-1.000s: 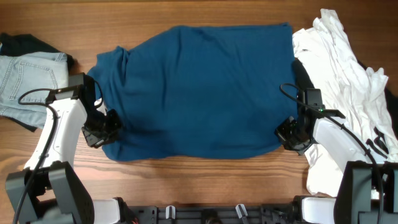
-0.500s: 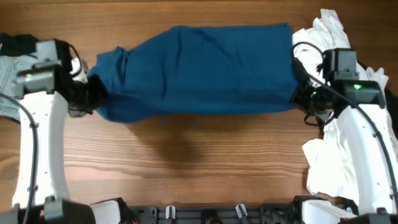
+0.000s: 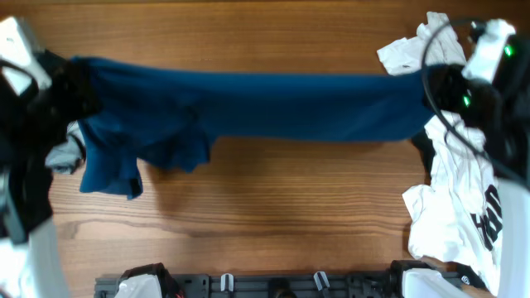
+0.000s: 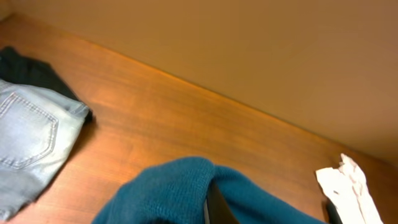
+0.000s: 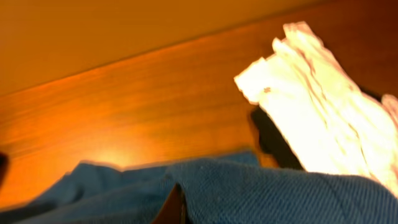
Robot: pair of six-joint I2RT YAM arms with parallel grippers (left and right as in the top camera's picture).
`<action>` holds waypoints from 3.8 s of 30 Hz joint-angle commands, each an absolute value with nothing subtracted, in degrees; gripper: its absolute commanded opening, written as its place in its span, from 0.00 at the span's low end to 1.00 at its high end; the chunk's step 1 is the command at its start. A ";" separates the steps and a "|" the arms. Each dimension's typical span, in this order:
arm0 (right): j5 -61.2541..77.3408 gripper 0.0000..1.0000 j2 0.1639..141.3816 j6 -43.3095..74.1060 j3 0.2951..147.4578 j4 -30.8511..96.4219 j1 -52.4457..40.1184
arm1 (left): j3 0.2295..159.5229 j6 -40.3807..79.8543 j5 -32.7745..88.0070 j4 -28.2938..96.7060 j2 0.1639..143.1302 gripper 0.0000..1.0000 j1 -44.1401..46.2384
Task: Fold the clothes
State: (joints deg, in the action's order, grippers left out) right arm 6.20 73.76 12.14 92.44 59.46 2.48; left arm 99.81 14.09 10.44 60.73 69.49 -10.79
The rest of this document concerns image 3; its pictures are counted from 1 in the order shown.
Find dark blue t-shirt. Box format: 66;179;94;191
79;58;432;199

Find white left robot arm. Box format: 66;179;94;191
1;50;102;297

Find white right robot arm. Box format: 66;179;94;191
378;19;529;297

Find folded light blue jeans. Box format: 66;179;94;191
46;122;86;175

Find white printed t-shirt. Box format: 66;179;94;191
377;12;503;295

